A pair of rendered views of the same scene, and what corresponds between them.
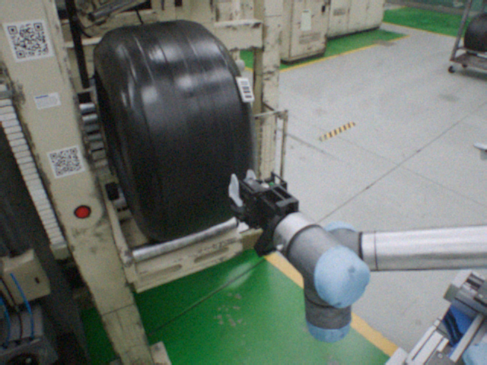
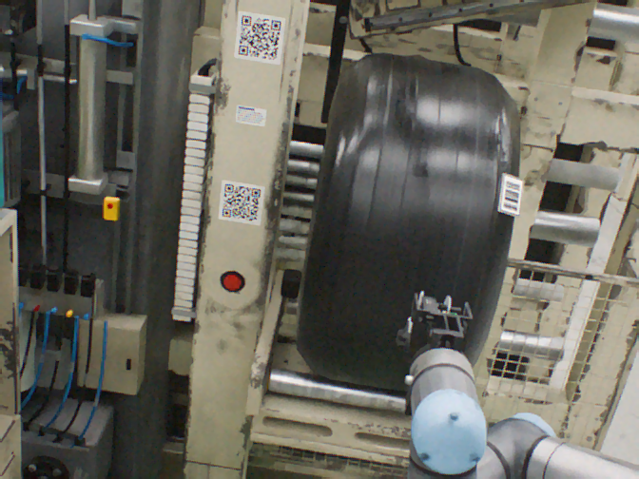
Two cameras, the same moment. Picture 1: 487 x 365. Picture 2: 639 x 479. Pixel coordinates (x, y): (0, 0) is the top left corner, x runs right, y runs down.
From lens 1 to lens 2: 0.52 m
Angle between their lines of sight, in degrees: 26
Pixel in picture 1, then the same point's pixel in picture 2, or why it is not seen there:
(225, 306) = not seen: outside the picture
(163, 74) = (400, 133)
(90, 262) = (210, 363)
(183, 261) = (337, 425)
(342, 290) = (433, 436)
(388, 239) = (573, 454)
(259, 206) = (421, 333)
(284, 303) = not seen: outside the picture
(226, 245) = not seen: hidden behind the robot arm
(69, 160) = (246, 201)
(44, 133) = (230, 154)
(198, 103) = (430, 189)
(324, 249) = (444, 388)
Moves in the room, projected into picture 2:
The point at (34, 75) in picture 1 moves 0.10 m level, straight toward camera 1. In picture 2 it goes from (248, 80) to (242, 98)
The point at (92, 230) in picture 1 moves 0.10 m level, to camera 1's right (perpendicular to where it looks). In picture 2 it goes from (234, 315) to (278, 335)
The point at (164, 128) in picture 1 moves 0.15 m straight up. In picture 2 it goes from (370, 202) to (388, 105)
